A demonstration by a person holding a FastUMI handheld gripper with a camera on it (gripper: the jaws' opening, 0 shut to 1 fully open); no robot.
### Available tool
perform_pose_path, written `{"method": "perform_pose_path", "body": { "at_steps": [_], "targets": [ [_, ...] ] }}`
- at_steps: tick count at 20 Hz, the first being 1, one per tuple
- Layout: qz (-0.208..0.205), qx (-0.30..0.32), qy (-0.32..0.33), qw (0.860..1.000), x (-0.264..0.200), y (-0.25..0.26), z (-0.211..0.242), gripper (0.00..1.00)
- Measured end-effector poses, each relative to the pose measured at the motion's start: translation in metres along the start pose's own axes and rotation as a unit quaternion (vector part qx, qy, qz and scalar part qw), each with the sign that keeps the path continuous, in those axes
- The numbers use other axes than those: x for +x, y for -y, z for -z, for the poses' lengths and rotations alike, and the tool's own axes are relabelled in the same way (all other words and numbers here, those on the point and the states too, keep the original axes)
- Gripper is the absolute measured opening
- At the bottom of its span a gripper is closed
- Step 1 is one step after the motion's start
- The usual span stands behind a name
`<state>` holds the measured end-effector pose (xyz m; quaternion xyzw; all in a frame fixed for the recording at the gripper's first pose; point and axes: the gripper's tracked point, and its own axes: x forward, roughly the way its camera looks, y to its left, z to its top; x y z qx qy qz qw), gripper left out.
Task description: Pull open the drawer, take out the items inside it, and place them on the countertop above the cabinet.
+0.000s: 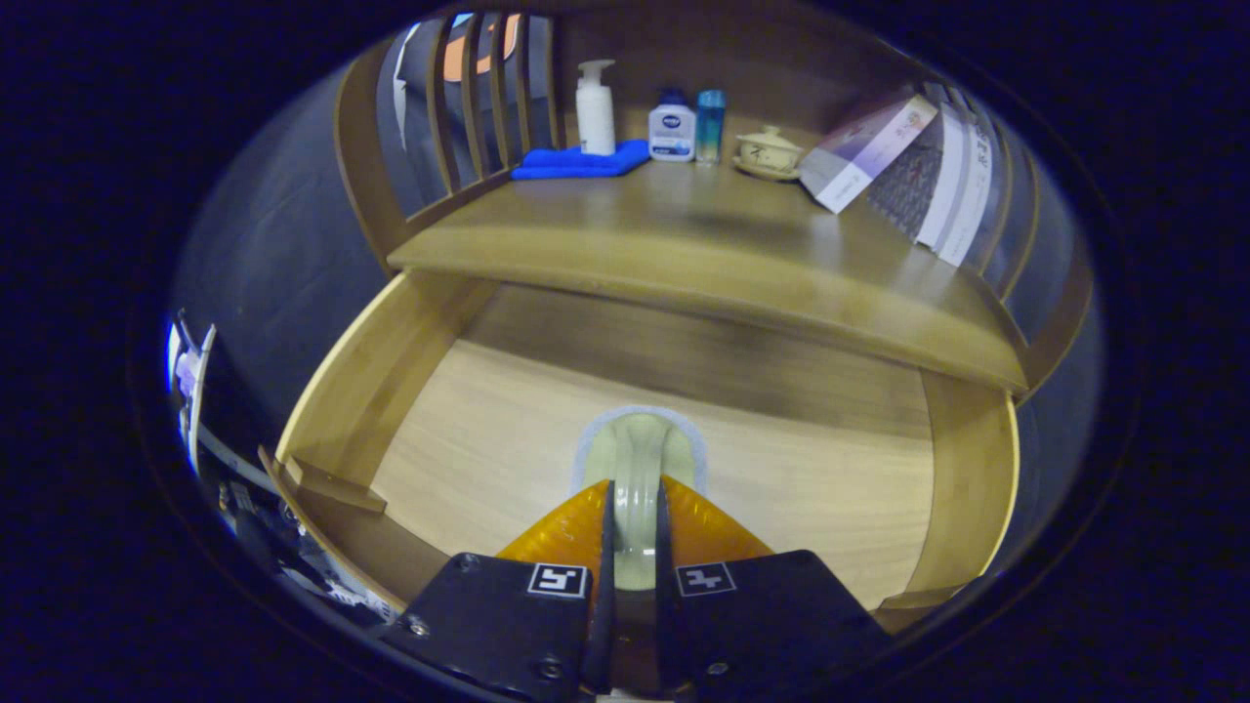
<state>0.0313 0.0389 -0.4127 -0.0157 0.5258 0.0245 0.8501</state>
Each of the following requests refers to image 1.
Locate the white lotion bottle blue cap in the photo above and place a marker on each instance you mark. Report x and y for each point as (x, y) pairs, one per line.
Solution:
(672, 132)

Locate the purple and white box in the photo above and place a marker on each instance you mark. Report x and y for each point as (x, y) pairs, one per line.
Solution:
(864, 151)

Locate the wooden cabinet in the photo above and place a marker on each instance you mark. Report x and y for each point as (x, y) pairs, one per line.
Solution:
(801, 59)

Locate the wooden countertop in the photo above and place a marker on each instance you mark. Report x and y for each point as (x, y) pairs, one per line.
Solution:
(684, 234)

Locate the cream lidded ceramic teacup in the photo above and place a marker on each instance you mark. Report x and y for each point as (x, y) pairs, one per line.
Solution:
(767, 154)

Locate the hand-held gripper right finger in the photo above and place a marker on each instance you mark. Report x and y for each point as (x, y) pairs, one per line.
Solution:
(664, 596)

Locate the small teal bottle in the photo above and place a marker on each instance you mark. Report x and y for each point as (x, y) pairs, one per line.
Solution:
(710, 127)

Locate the white pump bottle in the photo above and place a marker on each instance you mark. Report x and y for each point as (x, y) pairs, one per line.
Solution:
(596, 117)

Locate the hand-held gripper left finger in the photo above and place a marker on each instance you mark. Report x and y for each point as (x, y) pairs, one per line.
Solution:
(604, 586)

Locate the wooden drawer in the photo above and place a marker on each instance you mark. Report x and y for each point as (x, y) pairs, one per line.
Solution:
(488, 430)

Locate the plain white book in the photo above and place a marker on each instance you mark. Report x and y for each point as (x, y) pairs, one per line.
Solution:
(945, 186)

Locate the wall poster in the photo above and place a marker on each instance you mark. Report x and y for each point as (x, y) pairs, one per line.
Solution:
(190, 381)

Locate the blue folded cloth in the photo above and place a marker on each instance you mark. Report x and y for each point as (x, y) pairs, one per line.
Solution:
(576, 163)

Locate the pale green scrubbing brush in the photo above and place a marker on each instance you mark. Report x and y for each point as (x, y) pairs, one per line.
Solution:
(637, 469)

